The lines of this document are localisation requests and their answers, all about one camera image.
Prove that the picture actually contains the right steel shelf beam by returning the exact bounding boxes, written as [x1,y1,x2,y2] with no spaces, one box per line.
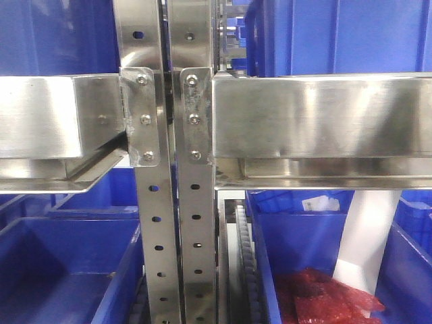
[212,72,431,189]

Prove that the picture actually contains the steel shelf beam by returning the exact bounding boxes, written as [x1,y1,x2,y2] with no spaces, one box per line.
[1,74,127,194]
[212,72,431,189]

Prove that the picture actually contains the right steel shelf upright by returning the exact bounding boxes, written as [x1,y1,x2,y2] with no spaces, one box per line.
[167,1,217,323]

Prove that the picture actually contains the steel shelf upright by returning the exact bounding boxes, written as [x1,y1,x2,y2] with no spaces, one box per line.
[113,1,182,323]
[167,1,217,323]

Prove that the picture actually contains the left steel shelf beam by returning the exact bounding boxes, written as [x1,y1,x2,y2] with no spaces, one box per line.
[1,74,127,194]

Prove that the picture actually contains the left steel shelf upright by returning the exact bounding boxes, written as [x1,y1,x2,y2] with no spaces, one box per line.
[113,1,182,323]

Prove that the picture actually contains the blue bin lower middle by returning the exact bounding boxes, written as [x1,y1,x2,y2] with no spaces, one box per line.
[246,190,354,323]

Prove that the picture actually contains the blue bin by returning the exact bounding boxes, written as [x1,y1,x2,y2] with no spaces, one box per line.
[246,190,354,323]
[1,218,143,323]
[1,1,119,76]
[371,190,431,323]
[245,1,431,77]

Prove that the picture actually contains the blue bin upper right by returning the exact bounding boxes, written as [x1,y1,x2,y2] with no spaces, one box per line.
[245,1,431,77]

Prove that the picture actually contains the black roller track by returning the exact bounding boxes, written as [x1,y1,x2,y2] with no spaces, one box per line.
[235,205,261,323]

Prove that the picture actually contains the red bubble wrap bags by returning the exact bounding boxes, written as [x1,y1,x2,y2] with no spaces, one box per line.
[274,268,385,323]

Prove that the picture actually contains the blue bin lower left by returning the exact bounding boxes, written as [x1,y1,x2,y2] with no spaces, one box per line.
[1,218,143,323]

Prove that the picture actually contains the blue bin upper left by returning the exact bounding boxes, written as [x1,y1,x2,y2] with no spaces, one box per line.
[1,1,119,76]

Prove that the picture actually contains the blue bin lower right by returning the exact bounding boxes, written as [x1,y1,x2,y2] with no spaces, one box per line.
[371,190,431,323]

